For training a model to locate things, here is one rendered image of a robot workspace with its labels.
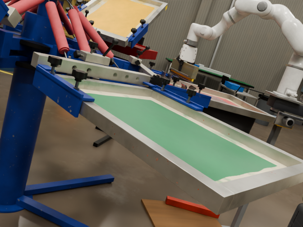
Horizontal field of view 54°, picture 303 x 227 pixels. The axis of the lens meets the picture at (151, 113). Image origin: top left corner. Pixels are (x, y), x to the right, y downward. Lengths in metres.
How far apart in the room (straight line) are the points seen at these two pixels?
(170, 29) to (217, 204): 9.18
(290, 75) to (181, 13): 8.15
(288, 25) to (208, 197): 1.24
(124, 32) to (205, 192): 1.98
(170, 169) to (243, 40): 9.63
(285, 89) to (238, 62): 8.49
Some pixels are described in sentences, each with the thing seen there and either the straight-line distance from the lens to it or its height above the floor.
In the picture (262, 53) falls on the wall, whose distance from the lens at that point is 10.43.
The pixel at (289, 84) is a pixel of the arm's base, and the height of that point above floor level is 1.21.
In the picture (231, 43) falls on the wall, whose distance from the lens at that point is 10.06.
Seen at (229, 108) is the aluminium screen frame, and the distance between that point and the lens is 1.80.
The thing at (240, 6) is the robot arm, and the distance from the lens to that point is 1.77.
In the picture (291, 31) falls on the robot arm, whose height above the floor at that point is 1.45.
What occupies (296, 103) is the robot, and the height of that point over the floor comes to 1.13.
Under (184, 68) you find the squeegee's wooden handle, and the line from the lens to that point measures 1.88.
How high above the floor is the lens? 1.21
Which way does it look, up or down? 13 degrees down
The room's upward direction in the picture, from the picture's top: 18 degrees clockwise
